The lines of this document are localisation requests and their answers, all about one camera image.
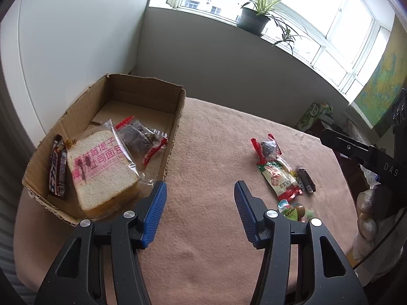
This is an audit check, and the red green snack packet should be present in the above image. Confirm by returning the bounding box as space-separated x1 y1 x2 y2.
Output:
257 158 302 202

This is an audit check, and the green jelly cup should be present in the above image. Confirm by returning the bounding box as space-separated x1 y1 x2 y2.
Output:
278 200 316 222

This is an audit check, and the snickers chocolate bar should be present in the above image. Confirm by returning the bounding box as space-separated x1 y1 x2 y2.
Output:
297 167 316 193

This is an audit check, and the dark plum clear red packet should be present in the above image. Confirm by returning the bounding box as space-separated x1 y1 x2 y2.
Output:
250 133 282 164

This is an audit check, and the gloved right hand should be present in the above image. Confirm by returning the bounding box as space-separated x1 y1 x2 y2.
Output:
352 185 386 262

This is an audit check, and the packaged sliced toast bread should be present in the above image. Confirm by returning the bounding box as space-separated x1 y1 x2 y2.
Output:
66 120 146 219

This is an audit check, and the map poster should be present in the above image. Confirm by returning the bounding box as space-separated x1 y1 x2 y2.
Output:
352 17 407 138

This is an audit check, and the pink table cloth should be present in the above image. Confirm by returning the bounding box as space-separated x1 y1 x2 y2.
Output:
12 96 359 305

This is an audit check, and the dark cake clear red packet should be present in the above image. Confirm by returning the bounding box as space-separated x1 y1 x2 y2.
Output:
115 116 168 169

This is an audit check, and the brown cardboard box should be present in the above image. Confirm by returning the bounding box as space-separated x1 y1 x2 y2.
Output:
22 74 186 225

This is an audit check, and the green drink carton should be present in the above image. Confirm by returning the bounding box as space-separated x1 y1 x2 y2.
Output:
296 103 333 131

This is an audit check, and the snickers bar in box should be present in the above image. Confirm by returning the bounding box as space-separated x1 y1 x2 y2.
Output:
48 134 68 198

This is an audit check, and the potted spider plant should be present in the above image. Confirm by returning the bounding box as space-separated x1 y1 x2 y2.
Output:
237 0 300 54

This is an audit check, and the window frame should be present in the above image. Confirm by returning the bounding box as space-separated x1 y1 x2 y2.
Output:
166 0 394 101

